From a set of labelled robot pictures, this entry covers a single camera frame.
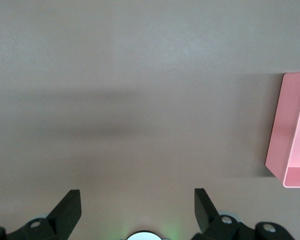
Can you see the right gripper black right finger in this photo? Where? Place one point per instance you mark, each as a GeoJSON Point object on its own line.
{"type": "Point", "coordinates": [207, 220]}

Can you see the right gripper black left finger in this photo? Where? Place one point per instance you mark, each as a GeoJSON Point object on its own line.
{"type": "Point", "coordinates": [60, 217]}

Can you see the pink plastic bin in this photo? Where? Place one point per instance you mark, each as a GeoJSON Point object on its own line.
{"type": "Point", "coordinates": [282, 130]}

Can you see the brown table cover mat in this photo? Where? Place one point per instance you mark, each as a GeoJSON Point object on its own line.
{"type": "Point", "coordinates": [140, 100]}

